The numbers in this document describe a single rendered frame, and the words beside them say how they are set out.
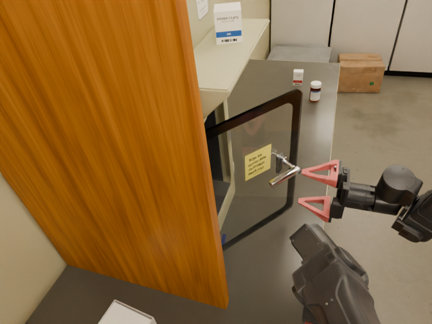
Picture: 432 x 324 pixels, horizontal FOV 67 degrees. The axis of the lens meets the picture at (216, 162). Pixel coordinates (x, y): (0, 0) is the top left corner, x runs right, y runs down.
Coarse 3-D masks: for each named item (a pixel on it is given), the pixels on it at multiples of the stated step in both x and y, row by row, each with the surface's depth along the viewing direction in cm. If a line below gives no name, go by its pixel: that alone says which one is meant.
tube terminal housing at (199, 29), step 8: (192, 0) 59; (208, 0) 67; (216, 0) 71; (192, 8) 60; (192, 16) 60; (208, 16) 68; (192, 24) 61; (200, 24) 64; (208, 24) 68; (192, 32) 61; (200, 32) 65; (208, 32) 69; (192, 40) 62; (200, 40) 65; (224, 104) 87; (216, 112) 90; (224, 112) 88; (216, 120) 91; (224, 120) 90
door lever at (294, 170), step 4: (284, 160) 81; (288, 160) 82; (284, 164) 82; (288, 164) 80; (292, 168) 78; (296, 168) 78; (284, 172) 78; (288, 172) 78; (292, 172) 78; (296, 172) 78; (300, 172) 79; (280, 176) 77; (284, 176) 77; (288, 176) 77; (292, 176) 78; (272, 180) 76; (276, 180) 76; (280, 180) 76; (284, 180) 77; (272, 184) 76; (276, 184) 76
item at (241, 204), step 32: (288, 96) 70; (224, 128) 64; (256, 128) 70; (288, 128) 76; (224, 160) 69; (224, 192) 75; (256, 192) 82; (288, 192) 91; (224, 224) 82; (256, 224) 91
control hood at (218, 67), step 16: (256, 32) 66; (208, 48) 62; (224, 48) 61; (240, 48) 60; (208, 64) 56; (224, 64) 56; (240, 64) 55; (208, 80) 52; (224, 80) 51; (208, 96) 51; (224, 96) 50; (208, 112) 53
